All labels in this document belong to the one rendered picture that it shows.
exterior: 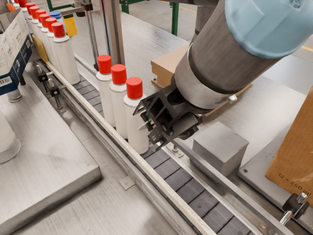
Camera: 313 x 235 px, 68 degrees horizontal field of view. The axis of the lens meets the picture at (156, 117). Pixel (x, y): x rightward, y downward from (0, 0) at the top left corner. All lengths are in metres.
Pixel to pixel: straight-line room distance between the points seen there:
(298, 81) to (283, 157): 0.56
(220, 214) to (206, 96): 0.32
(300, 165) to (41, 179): 0.57
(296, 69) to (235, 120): 0.47
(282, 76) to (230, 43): 0.90
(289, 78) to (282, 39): 0.90
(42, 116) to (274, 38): 0.68
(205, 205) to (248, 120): 0.38
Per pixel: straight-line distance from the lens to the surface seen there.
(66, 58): 0.83
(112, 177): 0.63
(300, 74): 1.15
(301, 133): 0.53
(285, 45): 0.21
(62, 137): 0.68
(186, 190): 0.54
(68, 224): 0.59
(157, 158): 0.59
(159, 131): 0.33
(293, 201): 0.48
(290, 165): 0.59
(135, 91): 0.47
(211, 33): 0.22
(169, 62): 0.88
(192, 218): 0.48
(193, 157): 0.49
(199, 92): 0.26
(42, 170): 0.63
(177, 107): 0.27
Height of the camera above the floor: 1.34
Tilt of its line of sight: 42 degrees down
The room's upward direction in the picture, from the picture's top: straight up
